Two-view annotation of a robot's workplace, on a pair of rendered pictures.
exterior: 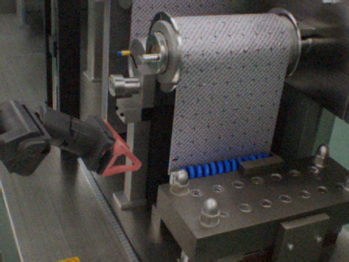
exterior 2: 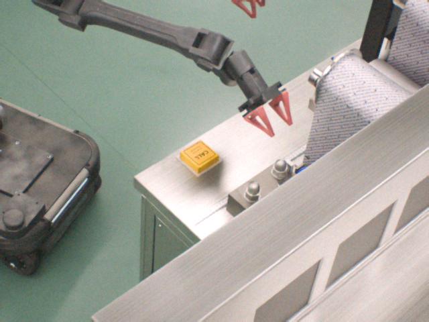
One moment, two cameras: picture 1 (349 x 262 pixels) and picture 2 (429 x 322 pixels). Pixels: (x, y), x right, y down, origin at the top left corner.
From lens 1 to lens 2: 1.45 m
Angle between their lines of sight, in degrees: 56
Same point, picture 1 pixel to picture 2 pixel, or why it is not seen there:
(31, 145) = (201, 64)
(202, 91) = (332, 125)
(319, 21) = not seen: outside the picture
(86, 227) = (260, 152)
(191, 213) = not seen: hidden behind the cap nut
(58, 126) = (235, 68)
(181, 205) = (261, 178)
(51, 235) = (239, 137)
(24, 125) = (206, 51)
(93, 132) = (256, 90)
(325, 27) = not seen: outside the picture
